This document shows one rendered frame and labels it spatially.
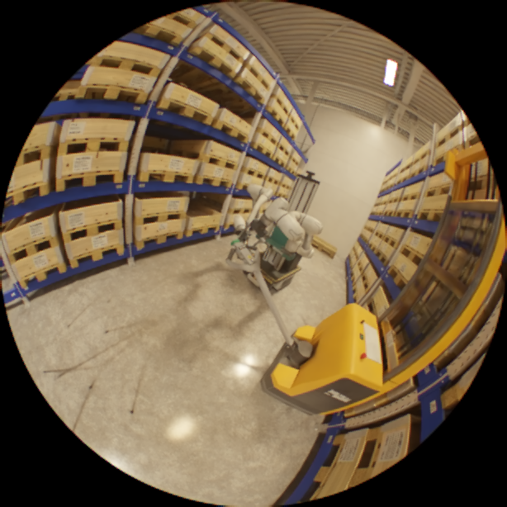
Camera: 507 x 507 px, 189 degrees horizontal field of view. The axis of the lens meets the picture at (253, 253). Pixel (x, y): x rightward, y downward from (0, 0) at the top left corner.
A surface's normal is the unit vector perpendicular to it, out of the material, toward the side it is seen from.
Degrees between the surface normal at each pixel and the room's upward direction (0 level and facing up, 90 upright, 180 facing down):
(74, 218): 90
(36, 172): 90
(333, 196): 90
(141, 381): 0
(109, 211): 90
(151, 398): 0
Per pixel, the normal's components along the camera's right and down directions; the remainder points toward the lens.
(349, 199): -0.52, 0.24
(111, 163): 0.79, 0.50
